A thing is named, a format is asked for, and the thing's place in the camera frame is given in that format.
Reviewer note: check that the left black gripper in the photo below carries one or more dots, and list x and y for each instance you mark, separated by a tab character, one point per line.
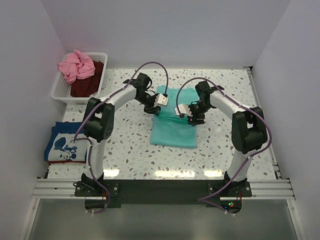
151	109

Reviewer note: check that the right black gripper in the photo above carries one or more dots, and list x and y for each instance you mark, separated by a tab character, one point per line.
196	120

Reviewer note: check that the teal t shirt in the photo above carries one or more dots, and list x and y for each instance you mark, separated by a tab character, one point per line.
168	129

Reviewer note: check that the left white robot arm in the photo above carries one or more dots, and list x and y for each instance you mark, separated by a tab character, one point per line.
99	121

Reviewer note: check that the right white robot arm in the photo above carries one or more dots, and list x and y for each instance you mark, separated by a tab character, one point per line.
248	131

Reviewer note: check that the dark red t shirt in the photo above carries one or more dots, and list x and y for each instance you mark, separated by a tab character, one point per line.
83	88

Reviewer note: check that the pink t shirt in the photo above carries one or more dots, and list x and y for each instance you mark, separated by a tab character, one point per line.
76	66

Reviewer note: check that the white plastic laundry basket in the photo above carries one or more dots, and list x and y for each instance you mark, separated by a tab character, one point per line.
61	89

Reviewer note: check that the folded blue printed t shirt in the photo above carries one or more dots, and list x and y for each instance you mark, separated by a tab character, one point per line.
62	147

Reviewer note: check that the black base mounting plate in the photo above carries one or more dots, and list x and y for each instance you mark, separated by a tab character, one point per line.
116	193

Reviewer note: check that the folded red t shirt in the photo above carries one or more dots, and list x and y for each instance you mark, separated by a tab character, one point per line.
66	162

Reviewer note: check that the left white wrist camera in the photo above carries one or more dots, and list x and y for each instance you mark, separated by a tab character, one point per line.
161	100

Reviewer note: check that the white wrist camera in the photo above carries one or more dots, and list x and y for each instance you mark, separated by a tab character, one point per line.
183	110
161	100

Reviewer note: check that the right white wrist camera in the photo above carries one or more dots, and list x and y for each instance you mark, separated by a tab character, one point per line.
183	110

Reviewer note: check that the aluminium frame rail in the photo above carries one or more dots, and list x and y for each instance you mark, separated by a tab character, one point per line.
166	171

